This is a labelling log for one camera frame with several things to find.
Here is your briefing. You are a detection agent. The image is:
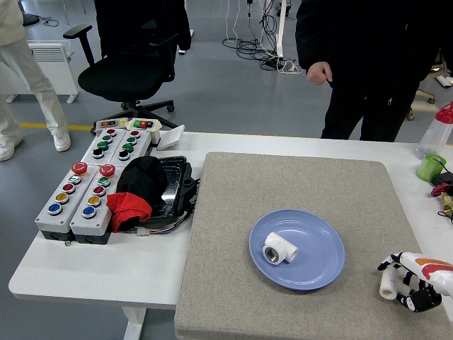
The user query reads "person's right hand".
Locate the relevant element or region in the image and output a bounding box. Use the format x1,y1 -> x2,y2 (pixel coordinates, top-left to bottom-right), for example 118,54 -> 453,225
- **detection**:
306,62 -> 333,86

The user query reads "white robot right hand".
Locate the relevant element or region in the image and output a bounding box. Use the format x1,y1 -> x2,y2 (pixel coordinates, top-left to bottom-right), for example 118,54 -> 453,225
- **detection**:
377,251 -> 453,313

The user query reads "white fitting with metal nipple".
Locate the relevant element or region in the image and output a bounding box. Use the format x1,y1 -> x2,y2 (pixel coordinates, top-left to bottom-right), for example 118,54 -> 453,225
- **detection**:
379,264 -> 408,301

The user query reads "white tee pipe fitting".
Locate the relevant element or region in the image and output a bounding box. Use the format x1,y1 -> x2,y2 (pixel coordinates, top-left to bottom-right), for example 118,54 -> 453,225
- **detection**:
262,231 -> 300,266

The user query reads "blue plate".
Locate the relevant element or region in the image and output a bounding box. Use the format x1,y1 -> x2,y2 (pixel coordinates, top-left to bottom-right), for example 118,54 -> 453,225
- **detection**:
248,209 -> 346,292

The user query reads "person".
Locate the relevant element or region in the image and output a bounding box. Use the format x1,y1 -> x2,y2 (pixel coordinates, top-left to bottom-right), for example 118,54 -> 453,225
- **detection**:
0,0 -> 72,162
295,0 -> 444,142

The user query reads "black adapter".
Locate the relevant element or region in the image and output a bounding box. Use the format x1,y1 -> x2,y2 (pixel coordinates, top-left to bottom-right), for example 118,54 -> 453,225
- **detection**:
430,171 -> 453,188

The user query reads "green cup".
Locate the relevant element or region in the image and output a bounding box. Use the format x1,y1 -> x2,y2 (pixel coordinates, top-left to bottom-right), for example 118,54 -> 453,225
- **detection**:
415,152 -> 447,183

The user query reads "grey mesh office chair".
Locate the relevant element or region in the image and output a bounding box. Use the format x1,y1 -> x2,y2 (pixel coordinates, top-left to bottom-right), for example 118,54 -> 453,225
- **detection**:
406,49 -> 453,120

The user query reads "clear bottle with red cap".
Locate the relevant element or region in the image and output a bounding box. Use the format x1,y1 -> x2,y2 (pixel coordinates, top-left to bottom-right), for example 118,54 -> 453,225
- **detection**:
414,102 -> 453,160

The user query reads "grey-brown mat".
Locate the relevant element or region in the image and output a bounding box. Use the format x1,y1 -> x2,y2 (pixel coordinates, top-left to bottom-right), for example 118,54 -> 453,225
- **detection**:
174,152 -> 453,340

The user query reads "small white flat box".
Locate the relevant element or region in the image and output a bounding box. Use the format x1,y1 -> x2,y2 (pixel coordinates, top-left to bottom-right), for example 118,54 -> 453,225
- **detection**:
156,125 -> 185,152

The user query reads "black tray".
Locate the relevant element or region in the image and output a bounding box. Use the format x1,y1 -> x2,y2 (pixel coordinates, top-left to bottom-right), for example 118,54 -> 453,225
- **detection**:
141,155 -> 199,231

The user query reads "grey box with four buttons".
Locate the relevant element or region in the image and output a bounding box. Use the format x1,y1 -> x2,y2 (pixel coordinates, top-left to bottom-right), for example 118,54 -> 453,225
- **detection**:
81,127 -> 127,167
109,129 -> 152,167

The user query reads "black office chair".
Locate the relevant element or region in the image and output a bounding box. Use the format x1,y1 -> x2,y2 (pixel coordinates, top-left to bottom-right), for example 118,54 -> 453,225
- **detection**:
62,0 -> 194,130

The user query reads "black cloth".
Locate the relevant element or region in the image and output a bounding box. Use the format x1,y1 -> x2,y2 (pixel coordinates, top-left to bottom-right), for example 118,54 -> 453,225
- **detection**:
116,155 -> 169,213

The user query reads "red cloth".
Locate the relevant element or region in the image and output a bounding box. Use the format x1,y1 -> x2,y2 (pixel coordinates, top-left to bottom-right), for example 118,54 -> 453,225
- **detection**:
106,192 -> 153,234

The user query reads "white panel heater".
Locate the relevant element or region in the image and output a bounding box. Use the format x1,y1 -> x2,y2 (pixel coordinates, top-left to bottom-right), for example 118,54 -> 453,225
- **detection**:
0,39 -> 81,104

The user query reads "grey box with mushroom button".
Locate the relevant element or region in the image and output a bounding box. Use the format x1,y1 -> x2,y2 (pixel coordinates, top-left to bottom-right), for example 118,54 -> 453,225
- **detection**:
69,163 -> 123,245
34,161 -> 97,241

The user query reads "white table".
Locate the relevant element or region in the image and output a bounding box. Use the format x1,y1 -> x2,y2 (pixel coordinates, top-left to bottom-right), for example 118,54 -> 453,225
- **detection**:
8,131 -> 453,340

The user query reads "black round stand base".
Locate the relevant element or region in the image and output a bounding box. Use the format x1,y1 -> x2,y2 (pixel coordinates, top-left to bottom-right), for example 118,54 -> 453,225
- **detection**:
19,0 -> 40,28

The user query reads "white table leg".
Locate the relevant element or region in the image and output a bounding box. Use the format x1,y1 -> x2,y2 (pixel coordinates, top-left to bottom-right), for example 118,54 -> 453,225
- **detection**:
122,307 -> 147,340

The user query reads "white upright post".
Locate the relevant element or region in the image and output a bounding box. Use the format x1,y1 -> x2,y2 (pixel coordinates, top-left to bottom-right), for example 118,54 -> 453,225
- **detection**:
275,0 -> 287,60

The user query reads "brass valve with red handle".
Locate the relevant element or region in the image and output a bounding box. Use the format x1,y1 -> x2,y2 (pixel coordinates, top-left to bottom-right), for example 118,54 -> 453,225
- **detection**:
430,183 -> 453,217

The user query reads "black floor cable bundle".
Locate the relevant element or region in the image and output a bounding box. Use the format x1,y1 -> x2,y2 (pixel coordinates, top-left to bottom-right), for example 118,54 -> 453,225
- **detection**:
222,0 -> 284,72

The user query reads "white floor cable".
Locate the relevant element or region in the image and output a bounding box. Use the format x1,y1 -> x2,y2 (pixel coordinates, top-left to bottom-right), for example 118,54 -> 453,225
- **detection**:
226,0 -> 241,45

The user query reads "white switch box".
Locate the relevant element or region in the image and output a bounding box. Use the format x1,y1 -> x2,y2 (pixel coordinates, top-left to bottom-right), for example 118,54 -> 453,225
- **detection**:
125,118 -> 163,145

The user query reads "grey switch box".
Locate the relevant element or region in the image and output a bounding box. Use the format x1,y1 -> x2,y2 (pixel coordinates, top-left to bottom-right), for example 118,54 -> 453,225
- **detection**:
93,118 -> 129,132

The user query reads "white connector with coloured wires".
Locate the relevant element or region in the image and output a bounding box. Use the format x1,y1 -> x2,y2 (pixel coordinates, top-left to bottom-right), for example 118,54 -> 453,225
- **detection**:
136,208 -> 195,237

